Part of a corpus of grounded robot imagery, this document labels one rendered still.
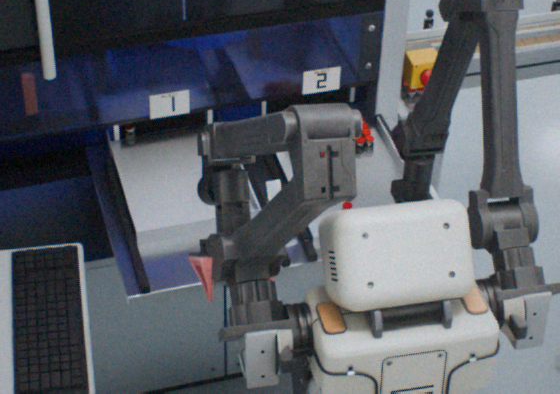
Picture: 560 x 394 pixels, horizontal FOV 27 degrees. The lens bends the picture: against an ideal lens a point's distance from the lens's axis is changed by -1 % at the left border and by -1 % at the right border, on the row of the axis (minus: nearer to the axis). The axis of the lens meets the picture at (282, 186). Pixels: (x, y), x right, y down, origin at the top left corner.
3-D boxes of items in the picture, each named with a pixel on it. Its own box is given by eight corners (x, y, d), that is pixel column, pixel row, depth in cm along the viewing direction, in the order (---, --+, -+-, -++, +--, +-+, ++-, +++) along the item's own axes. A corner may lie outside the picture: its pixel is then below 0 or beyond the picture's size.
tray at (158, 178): (107, 142, 265) (105, 130, 262) (219, 124, 271) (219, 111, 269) (137, 244, 240) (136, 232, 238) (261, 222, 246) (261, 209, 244)
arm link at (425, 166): (411, 161, 227) (439, 157, 228) (400, 139, 232) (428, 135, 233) (408, 188, 231) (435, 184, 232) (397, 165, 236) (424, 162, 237)
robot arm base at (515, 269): (494, 301, 186) (564, 291, 188) (485, 251, 187) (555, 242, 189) (477, 307, 194) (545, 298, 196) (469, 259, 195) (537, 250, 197)
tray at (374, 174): (267, 146, 265) (267, 134, 263) (377, 129, 271) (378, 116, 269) (312, 249, 241) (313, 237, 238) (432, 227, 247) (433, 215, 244)
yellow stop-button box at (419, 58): (398, 72, 275) (401, 46, 270) (427, 67, 276) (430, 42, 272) (410, 90, 269) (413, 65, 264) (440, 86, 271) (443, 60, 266)
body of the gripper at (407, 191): (419, 182, 243) (423, 154, 238) (438, 215, 235) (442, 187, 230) (389, 187, 241) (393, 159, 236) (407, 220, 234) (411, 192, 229)
